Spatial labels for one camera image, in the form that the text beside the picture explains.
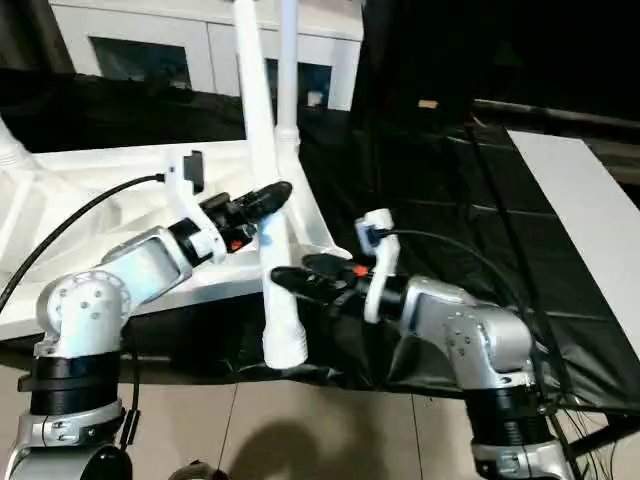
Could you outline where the black metal table frame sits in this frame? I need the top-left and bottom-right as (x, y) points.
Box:
(558, 410), (640, 463)

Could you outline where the black mat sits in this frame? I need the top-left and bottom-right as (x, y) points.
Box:
(0, 70), (640, 413)

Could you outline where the white plastic table top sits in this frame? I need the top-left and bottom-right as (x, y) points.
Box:
(0, 138), (353, 341)

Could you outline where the grey curtain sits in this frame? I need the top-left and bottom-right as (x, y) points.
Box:
(0, 0), (77, 77)

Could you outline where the white plastic table leg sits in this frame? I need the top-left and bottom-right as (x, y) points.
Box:
(231, 0), (312, 373)
(277, 0), (302, 151)
(0, 115), (39, 173)

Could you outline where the white sideboard with glass doors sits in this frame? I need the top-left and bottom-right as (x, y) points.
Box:
(50, 0), (364, 113)

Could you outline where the black cabinet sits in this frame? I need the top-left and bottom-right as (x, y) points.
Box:
(352, 0), (640, 127)

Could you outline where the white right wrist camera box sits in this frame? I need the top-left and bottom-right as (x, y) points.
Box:
(356, 208), (404, 327)

